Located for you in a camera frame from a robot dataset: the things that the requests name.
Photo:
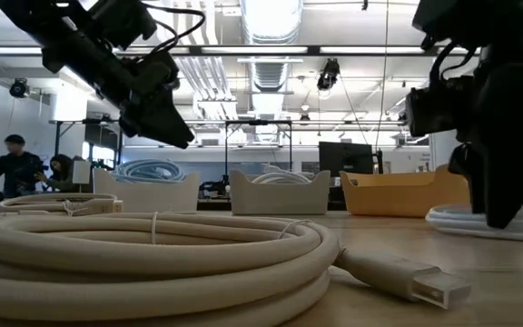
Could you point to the black computer monitor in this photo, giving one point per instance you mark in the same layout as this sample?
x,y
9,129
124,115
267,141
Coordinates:
x,y
345,159

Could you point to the white column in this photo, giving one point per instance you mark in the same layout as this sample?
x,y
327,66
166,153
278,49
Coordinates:
x,y
438,150

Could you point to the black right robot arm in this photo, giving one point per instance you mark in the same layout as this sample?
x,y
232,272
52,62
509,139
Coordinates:
x,y
493,22

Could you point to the grey plastic bin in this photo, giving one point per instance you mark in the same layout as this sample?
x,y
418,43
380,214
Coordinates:
x,y
279,197

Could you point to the small white board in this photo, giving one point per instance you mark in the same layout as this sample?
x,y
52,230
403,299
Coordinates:
x,y
81,171

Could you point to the silver ceiling duct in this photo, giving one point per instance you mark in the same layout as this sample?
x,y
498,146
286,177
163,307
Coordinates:
x,y
270,18

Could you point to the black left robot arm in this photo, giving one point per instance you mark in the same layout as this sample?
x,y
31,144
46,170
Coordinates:
x,y
48,32

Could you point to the white plastic bin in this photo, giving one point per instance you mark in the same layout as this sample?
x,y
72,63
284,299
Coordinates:
x,y
152,195

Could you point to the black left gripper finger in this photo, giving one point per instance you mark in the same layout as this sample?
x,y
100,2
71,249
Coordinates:
x,y
161,122

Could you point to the black ceiling camera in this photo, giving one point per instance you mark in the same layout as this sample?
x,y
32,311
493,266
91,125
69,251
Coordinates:
x,y
18,88
328,72

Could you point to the black metal stand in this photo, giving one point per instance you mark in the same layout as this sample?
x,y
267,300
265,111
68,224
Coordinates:
x,y
258,122
56,145

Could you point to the yellow plastic bin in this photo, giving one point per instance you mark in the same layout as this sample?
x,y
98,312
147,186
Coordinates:
x,y
402,195

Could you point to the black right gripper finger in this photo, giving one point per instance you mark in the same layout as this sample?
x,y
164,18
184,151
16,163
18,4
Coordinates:
x,y
511,181
468,159

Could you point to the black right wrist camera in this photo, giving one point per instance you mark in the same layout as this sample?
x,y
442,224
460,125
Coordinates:
x,y
438,111

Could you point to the person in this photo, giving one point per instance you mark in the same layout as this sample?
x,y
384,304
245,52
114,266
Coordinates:
x,y
62,175
16,168

